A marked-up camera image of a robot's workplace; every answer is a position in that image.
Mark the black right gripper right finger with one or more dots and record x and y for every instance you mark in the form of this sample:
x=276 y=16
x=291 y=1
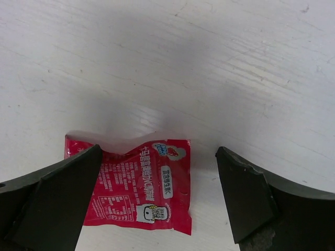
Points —
x=269 y=212

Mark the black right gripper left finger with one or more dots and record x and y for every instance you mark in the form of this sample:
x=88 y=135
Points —
x=45 y=210

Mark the red snack packet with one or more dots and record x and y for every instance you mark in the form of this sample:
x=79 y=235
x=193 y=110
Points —
x=146 y=188

